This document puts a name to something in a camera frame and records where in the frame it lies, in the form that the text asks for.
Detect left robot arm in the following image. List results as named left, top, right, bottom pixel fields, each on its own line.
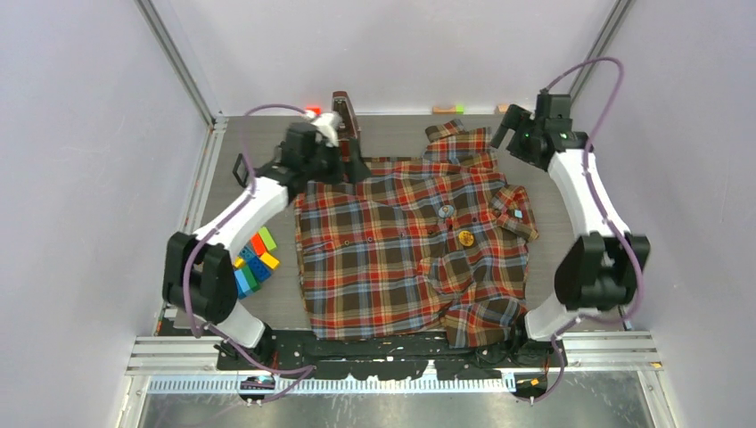
left=162, top=120, right=371, bottom=369

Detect pile of toy bricks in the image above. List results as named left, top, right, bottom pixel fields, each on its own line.
left=233, top=226, right=280, bottom=300

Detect tan and green block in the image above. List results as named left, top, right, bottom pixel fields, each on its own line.
left=431, top=104, right=465, bottom=115

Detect plaid flannel shirt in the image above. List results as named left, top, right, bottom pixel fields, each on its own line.
left=294, top=119, right=538, bottom=348

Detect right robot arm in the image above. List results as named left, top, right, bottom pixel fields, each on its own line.
left=477, top=89, right=651, bottom=366

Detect white round brooch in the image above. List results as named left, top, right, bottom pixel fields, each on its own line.
left=438, top=204, right=455, bottom=218

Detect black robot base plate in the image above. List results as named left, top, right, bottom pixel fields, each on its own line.
left=249, top=330, right=560, bottom=381

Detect wooden metronome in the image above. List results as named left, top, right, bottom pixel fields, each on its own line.
left=332, top=90, right=360, bottom=141

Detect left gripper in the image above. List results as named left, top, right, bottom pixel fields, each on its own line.
left=303, top=138, right=370, bottom=185

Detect black case silver brooch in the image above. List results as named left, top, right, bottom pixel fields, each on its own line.
left=232, top=153, right=250, bottom=187

